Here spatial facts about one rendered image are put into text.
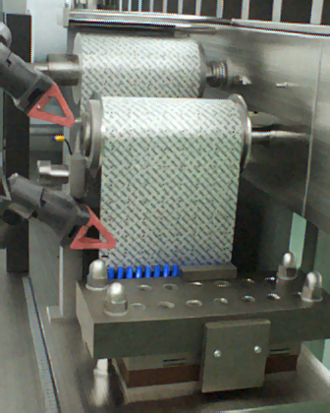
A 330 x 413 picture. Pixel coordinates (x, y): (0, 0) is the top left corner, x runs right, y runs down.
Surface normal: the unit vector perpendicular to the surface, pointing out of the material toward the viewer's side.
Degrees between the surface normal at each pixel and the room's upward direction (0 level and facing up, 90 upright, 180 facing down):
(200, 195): 91
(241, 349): 90
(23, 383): 0
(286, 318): 90
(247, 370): 90
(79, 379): 0
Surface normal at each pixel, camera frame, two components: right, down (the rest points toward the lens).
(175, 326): 0.27, 0.26
